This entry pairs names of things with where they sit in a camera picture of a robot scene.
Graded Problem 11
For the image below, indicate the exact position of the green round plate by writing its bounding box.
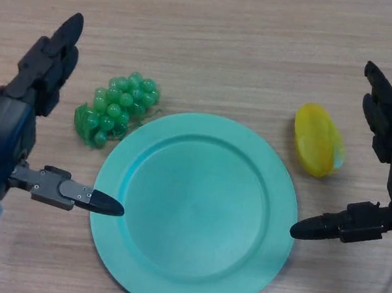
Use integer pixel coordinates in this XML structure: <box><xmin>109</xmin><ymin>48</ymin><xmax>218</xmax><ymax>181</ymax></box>
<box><xmin>80</xmin><ymin>101</ymin><xmax>309</xmax><ymax>293</ymax></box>

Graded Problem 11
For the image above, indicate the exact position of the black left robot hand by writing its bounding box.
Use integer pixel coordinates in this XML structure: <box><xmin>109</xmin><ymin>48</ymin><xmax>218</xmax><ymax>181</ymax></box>
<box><xmin>0</xmin><ymin>3</ymin><xmax>148</xmax><ymax>219</ymax></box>

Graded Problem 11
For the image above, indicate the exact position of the yellow starfruit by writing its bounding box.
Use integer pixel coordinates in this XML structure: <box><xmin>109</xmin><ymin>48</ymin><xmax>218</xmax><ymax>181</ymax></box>
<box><xmin>288</xmin><ymin>100</ymin><xmax>351</xmax><ymax>182</ymax></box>

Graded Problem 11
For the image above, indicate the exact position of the green grape bunch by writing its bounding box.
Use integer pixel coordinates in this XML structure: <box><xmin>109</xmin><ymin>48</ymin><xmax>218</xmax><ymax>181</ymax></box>
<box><xmin>70</xmin><ymin>65</ymin><xmax>168</xmax><ymax>157</ymax></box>

